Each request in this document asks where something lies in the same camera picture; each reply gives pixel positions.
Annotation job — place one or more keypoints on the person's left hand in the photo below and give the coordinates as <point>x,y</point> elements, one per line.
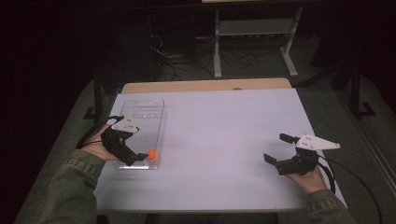
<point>97,146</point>

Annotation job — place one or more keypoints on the metal floor rail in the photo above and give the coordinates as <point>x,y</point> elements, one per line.
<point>378,158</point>

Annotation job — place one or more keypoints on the person's right hand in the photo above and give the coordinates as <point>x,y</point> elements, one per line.
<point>308,181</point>

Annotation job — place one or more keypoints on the white metal desk frame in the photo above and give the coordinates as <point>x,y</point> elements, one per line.
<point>255,28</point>

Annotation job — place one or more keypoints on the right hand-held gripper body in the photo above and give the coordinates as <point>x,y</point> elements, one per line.
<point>299,163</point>

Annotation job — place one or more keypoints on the clear plastic tray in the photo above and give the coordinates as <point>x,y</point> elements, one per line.
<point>146,124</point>

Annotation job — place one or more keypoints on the orange ball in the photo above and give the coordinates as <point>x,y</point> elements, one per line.
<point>152,154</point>

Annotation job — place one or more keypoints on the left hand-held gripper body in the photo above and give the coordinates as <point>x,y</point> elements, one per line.
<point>118,144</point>

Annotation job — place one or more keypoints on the black metal stand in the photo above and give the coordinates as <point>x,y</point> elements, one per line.
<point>97,96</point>
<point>355,93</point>

